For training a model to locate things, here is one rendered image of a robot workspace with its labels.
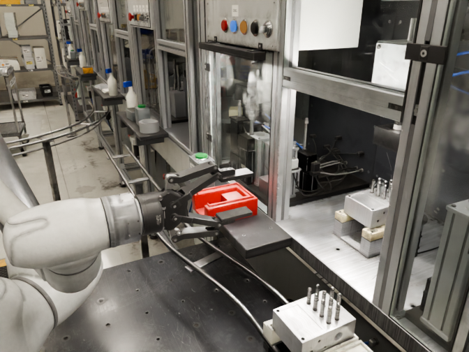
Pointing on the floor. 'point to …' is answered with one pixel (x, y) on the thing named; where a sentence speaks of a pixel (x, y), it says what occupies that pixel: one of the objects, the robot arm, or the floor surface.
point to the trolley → (12, 128)
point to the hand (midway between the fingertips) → (238, 194)
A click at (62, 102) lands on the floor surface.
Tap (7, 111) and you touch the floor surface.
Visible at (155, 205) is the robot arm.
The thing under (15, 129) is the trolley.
